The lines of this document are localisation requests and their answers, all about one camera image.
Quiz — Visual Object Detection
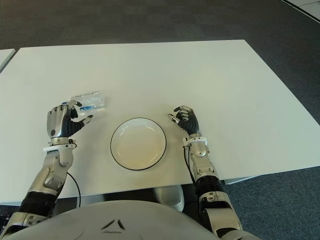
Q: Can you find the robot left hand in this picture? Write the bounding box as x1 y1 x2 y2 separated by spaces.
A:
46 100 95 140

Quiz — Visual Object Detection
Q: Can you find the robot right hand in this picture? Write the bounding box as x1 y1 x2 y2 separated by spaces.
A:
167 104 201 137

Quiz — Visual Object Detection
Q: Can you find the clear plastic item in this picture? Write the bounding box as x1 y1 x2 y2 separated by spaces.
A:
62 91 107 115

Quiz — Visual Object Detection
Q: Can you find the white plate with black rim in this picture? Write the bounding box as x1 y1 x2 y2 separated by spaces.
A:
110 117 168 172

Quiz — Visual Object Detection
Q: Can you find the white neighbouring table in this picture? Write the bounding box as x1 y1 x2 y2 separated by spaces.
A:
0 48 17 74

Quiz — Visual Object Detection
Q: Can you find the grey robot torso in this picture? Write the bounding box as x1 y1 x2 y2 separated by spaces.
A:
32 197 263 240

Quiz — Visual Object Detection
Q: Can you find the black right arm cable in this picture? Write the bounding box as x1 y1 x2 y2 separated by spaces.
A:
183 145 199 191

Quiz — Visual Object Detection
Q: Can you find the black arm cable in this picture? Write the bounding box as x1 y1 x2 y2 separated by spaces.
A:
65 171 82 201
183 145 199 191

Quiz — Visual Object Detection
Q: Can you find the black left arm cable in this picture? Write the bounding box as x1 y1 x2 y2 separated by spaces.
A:
65 171 82 201

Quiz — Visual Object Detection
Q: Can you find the white rounded pedestal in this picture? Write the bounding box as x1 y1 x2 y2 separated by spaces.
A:
152 185 186 213

